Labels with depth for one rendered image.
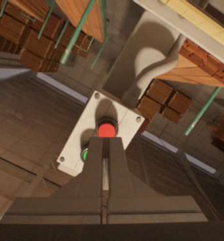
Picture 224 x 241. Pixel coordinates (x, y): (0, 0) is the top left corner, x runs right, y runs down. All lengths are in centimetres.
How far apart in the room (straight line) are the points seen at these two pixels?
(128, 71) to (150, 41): 5
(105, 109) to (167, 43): 14
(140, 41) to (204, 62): 157
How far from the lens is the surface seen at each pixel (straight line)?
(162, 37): 28
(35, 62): 996
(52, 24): 982
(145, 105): 954
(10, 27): 1056
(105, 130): 20
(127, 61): 27
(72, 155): 24
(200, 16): 26
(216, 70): 189
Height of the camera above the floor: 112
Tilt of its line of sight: 13 degrees up
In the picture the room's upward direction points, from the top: 149 degrees counter-clockwise
